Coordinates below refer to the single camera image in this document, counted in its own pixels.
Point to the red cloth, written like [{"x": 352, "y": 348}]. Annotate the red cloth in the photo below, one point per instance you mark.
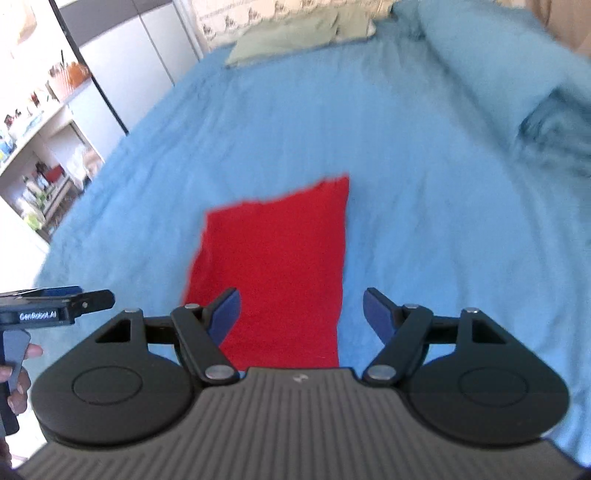
[{"x": 277, "y": 258}]

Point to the beige curtain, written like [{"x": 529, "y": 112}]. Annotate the beige curtain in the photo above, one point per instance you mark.
[{"x": 563, "y": 18}]

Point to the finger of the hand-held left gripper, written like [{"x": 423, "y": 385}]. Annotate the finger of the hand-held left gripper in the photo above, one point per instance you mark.
[{"x": 94, "y": 301}]

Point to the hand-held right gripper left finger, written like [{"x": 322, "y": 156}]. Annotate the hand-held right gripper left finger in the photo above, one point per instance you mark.
[{"x": 228, "y": 314}]

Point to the white patterned cloth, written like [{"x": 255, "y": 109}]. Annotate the white patterned cloth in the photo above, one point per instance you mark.
[{"x": 258, "y": 11}]

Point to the grey wardrobe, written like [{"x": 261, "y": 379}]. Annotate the grey wardrobe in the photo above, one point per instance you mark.
[{"x": 138, "y": 60}]

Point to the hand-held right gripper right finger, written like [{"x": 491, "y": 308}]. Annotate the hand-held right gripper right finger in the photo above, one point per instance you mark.
[{"x": 376, "y": 314}]

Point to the white cluttered shelf unit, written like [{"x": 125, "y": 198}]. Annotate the white cluttered shelf unit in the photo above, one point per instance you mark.
[{"x": 41, "y": 147}]

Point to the person's left hand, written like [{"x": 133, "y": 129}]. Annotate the person's left hand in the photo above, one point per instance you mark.
[{"x": 18, "y": 392}]

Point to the light green cloth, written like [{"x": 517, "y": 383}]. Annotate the light green cloth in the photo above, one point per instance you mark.
[{"x": 295, "y": 37}]

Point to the blue bed sheet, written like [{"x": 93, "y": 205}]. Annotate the blue bed sheet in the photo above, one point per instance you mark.
[{"x": 392, "y": 184}]

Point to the black pole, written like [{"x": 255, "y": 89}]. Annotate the black pole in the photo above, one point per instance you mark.
[{"x": 90, "y": 69}]

